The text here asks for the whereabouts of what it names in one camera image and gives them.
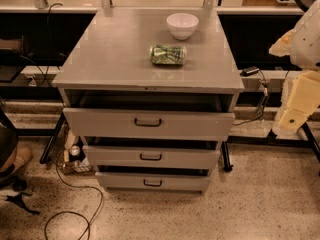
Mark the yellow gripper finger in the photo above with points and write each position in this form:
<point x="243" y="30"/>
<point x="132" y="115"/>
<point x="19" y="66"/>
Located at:
<point x="283" y="46"/>
<point x="300" y="99"/>

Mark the grey top drawer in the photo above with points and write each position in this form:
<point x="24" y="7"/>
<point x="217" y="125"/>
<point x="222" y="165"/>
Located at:
<point x="177" y="116"/>

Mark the grey drawer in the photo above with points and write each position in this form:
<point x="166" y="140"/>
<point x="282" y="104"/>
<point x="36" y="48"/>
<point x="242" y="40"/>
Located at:
<point x="177" y="116"/>
<point x="151" y="157"/>
<point x="133" y="178"/>

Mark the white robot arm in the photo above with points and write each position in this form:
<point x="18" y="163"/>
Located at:
<point x="306" y="42"/>

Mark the grey drawer cabinet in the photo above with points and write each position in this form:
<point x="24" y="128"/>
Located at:
<point x="113" y="56"/>

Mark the grey bottom drawer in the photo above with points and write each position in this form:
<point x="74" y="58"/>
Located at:
<point x="133" y="178"/>

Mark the grey middle drawer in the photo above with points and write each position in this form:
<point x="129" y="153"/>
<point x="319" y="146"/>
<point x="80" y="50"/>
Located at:
<point x="151" y="157"/>

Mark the black power adapter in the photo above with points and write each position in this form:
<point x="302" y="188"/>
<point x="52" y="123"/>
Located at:
<point x="249" y="71"/>

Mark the black table leg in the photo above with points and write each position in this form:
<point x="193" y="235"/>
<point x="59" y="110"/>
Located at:
<point x="226" y="159"/>

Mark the white ceramic bowl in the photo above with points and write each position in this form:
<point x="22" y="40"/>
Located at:
<point x="182" y="25"/>

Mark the green soda can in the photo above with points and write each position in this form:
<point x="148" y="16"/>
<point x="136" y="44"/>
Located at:
<point x="167" y="55"/>

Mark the brown shoe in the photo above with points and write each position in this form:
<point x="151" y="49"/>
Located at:
<point x="18" y="158"/>

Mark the black chair base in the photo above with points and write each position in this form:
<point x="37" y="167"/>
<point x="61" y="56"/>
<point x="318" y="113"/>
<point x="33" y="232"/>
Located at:
<point x="18" y="187"/>

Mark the wire basket with items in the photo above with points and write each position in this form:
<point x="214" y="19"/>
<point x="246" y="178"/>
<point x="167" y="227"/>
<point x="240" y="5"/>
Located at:
<point x="74" y="158"/>

